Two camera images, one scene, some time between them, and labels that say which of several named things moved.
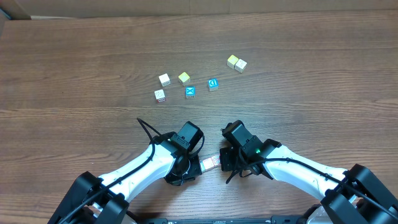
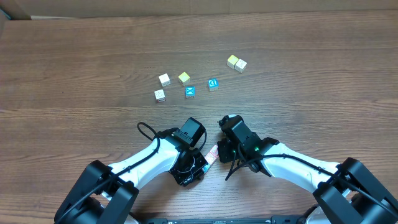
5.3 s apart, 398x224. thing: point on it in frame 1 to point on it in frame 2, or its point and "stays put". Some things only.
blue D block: [213, 84] stays put
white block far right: [240, 65] stays put
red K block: [216, 160] to [214, 150]
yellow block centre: [184, 78] stays put
